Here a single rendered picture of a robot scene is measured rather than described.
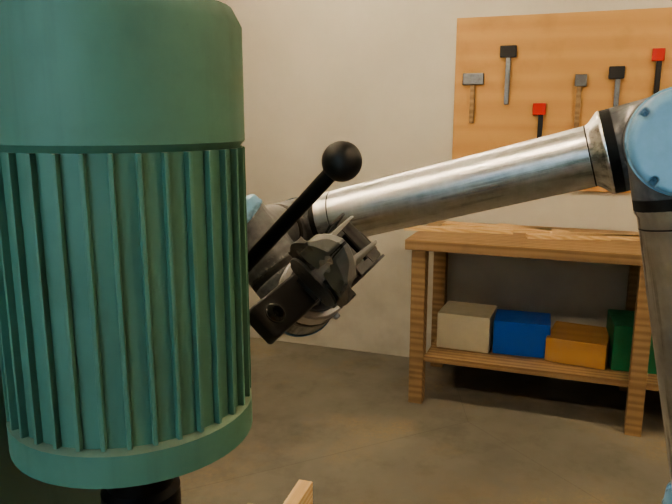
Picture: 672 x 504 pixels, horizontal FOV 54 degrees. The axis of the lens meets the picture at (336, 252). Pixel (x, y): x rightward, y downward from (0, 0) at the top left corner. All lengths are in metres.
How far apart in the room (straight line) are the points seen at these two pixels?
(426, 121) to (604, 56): 0.96
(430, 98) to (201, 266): 3.40
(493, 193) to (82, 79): 0.67
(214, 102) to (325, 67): 3.56
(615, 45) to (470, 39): 0.72
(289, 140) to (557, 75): 1.57
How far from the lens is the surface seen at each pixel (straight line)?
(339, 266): 0.67
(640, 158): 0.79
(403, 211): 0.99
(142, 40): 0.41
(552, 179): 0.95
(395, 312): 4.01
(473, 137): 3.73
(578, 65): 3.70
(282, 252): 0.93
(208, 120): 0.43
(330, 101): 3.97
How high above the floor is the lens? 1.43
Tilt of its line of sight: 12 degrees down
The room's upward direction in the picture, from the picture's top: straight up
